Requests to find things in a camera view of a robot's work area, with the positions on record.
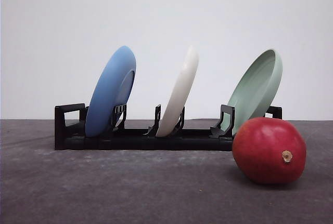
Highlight white plate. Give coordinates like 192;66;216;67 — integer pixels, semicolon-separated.
156;46;199;137

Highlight red pomegranate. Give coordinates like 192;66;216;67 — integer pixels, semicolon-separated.
232;117;307;185

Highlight blue plate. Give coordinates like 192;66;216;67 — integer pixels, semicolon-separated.
85;46;137;137

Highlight green plate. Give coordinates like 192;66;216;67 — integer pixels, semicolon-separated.
222;49;283;135

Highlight black plate rack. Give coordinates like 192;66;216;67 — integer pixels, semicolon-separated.
55;103;235;151

